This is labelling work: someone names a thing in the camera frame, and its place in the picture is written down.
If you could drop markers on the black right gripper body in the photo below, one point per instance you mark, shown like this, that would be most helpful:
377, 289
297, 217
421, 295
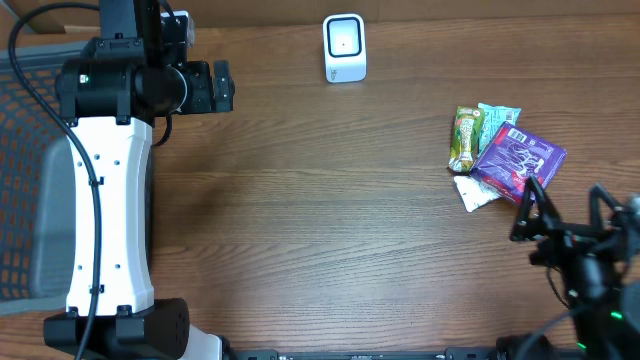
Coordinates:
581, 257

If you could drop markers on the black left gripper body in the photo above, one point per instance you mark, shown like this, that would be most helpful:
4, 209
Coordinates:
221, 86

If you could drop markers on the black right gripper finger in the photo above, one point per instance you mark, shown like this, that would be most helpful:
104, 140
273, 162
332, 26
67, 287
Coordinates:
599, 195
536, 211

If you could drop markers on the purple pad package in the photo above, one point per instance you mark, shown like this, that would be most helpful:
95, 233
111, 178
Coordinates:
512, 157

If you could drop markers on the white tube gold cap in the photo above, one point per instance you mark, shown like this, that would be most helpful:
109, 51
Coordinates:
474, 194

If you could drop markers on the teal snack packet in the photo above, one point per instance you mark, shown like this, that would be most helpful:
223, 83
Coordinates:
494, 117

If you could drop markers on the green yellow snack packet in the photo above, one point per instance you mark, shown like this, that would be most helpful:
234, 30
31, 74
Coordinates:
464, 146

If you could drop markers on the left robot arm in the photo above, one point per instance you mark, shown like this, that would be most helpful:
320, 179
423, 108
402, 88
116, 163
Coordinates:
136, 72

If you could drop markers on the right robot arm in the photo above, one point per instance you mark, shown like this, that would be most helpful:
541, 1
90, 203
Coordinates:
593, 260

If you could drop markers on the white barcode scanner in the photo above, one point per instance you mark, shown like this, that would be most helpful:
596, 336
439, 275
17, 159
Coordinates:
344, 44

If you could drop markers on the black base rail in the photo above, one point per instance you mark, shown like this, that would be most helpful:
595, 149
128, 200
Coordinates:
452, 353

